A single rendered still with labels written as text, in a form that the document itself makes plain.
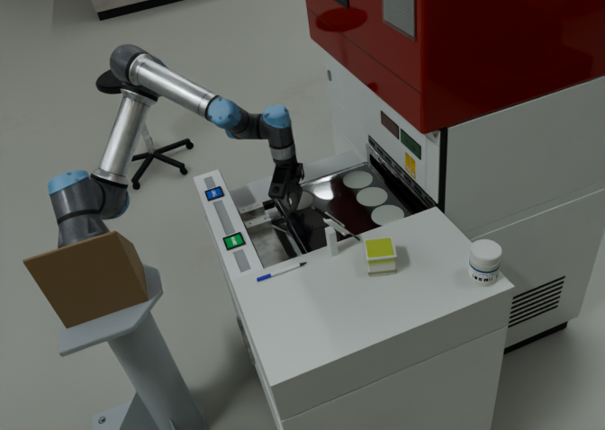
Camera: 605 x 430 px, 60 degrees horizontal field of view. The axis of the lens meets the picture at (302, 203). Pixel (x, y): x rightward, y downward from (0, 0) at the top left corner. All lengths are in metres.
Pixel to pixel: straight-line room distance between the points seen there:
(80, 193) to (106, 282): 0.26
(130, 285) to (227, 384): 0.93
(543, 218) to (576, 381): 0.79
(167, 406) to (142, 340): 0.36
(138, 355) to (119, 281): 0.33
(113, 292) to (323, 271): 0.63
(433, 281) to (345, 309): 0.23
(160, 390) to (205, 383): 0.48
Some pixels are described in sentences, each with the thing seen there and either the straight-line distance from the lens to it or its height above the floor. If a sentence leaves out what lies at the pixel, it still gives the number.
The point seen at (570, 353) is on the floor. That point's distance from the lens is 2.51.
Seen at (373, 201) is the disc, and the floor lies 0.90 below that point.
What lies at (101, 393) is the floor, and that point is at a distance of 2.63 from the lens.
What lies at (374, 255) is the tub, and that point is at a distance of 1.33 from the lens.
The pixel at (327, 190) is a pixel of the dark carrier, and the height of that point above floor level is 0.90.
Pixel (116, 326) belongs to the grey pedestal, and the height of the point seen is 0.82.
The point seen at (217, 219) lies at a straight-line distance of 1.65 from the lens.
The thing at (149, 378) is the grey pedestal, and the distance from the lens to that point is 1.95.
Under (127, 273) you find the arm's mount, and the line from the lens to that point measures 1.60.
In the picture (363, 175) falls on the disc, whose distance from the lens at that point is 1.82.
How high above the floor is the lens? 1.97
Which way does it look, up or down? 38 degrees down
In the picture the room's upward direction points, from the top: 10 degrees counter-clockwise
